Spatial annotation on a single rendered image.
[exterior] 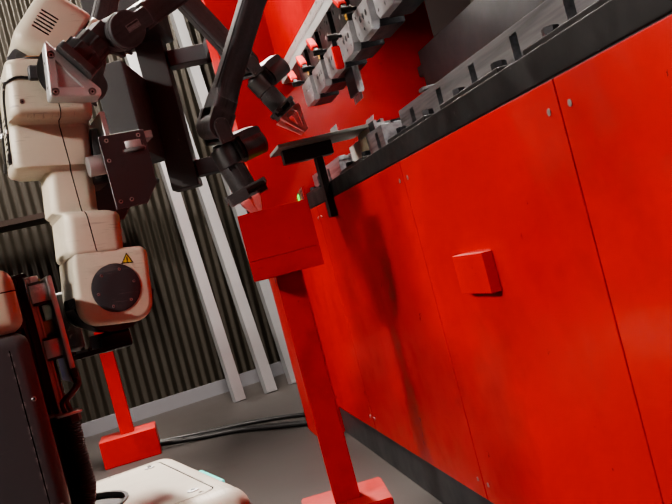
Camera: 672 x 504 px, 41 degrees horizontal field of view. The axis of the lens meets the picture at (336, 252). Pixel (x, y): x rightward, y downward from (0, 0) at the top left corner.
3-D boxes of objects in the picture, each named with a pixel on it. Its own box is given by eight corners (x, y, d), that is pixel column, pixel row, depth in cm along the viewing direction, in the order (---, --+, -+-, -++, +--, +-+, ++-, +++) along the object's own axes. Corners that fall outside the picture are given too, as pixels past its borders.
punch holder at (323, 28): (329, 80, 267) (315, 27, 267) (356, 75, 269) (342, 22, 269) (339, 68, 252) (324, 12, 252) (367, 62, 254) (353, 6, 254)
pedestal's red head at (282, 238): (254, 281, 216) (235, 209, 216) (317, 264, 218) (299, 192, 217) (254, 282, 196) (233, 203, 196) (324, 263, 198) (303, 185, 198)
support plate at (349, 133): (270, 158, 261) (269, 154, 261) (354, 137, 267) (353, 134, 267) (278, 148, 244) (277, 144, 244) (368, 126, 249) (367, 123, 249)
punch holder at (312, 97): (307, 108, 306) (295, 61, 306) (331, 102, 308) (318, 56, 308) (315, 98, 292) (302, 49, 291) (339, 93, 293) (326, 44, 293)
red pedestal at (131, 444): (107, 462, 408) (61, 286, 408) (161, 445, 413) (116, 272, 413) (105, 470, 389) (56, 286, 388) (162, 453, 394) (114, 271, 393)
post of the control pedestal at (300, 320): (333, 497, 210) (274, 276, 210) (357, 490, 211) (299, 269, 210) (335, 504, 204) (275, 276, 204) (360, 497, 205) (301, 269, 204)
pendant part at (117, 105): (141, 167, 389) (120, 87, 389) (168, 160, 389) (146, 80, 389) (114, 157, 344) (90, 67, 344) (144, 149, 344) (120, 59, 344)
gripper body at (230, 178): (268, 183, 198) (251, 154, 198) (228, 205, 197) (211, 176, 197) (267, 186, 205) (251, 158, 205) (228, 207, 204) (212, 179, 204)
